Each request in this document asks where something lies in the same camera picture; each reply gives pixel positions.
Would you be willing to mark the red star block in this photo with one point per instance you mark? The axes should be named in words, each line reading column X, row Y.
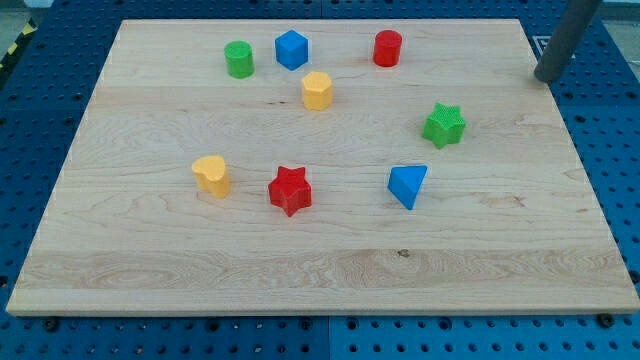
column 290, row 190

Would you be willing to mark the blue triangle block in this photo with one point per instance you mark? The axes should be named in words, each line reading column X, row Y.
column 405, row 183

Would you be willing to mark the green star block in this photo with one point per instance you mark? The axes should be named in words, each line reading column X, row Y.
column 444, row 125

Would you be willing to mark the yellow hexagon block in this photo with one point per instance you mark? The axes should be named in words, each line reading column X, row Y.
column 317, row 90

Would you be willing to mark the light wooden board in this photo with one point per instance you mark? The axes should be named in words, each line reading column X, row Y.
column 506, row 221

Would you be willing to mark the yellow heart block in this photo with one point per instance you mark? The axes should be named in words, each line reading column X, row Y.
column 211, row 175

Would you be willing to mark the blue cube block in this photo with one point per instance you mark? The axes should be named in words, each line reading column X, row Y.
column 291, row 49

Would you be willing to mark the red cylinder block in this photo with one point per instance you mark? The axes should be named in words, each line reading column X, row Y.
column 387, row 48

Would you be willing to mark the green cylinder block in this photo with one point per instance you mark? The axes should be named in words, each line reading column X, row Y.
column 239, row 59

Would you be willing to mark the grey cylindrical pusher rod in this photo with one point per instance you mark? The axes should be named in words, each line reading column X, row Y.
column 565, row 39

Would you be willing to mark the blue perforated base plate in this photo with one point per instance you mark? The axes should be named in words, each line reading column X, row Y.
column 41, row 107

